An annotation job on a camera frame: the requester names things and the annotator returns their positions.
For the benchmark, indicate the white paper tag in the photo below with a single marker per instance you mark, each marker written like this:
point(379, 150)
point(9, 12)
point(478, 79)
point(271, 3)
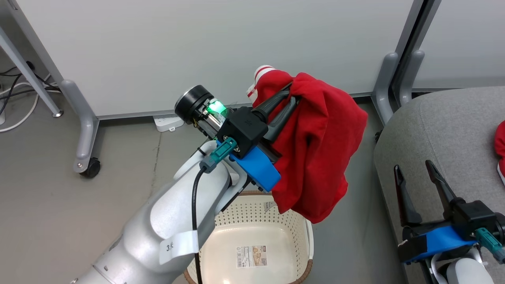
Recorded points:
point(179, 246)

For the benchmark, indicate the white partition panel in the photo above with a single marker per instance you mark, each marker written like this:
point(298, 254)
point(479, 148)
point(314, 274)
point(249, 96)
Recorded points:
point(465, 43)
point(197, 47)

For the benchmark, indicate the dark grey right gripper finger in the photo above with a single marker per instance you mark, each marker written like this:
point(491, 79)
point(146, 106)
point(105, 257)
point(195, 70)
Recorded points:
point(404, 197)
point(442, 187)

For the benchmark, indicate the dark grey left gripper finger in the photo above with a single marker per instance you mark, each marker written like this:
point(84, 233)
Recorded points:
point(272, 101)
point(282, 120)

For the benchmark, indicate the grey metal table leg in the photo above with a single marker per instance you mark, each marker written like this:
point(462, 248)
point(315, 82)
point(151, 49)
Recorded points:
point(29, 73)

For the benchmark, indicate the red sweatshirt with white cuff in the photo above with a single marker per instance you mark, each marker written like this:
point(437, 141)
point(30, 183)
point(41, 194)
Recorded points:
point(323, 138)

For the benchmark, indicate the red cloth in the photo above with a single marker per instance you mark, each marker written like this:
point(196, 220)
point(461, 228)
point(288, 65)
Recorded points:
point(501, 146)

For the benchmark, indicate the cream perforated laundry basket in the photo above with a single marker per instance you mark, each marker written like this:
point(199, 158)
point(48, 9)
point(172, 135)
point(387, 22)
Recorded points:
point(256, 221)

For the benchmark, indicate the white power strip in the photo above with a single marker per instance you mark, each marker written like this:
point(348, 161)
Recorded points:
point(167, 122)

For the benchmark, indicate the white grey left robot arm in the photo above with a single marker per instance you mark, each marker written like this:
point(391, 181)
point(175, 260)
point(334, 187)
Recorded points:
point(158, 221)

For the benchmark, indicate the grey partition foot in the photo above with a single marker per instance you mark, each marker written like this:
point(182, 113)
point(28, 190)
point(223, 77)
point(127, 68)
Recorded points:
point(384, 83)
point(85, 126)
point(411, 75)

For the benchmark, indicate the grey fabric sofa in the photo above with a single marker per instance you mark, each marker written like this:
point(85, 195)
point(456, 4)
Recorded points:
point(442, 130)

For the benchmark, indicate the printed barcode sticker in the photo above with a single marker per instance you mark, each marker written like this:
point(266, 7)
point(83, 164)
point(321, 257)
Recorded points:
point(251, 256)

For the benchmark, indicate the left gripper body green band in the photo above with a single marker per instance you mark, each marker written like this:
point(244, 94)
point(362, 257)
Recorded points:
point(197, 103)

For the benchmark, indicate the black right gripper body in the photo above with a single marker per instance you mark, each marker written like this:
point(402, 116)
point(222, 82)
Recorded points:
point(410, 248)

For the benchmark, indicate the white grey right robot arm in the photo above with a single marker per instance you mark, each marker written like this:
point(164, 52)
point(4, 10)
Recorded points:
point(469, 274)

